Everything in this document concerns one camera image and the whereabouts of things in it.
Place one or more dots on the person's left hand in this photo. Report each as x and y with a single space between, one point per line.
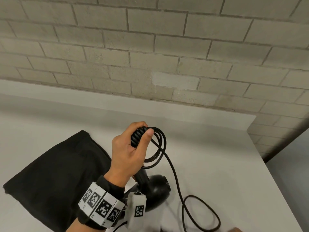
128 154

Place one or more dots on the person's right hand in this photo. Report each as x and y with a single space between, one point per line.
237 230

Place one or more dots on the black hair dryer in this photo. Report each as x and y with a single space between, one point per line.
154 188

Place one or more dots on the black cloth drawstring bag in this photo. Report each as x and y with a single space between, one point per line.
55 176

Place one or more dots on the person's left forearm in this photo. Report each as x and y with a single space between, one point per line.
79 225

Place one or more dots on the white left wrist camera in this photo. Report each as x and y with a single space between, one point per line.
136 210

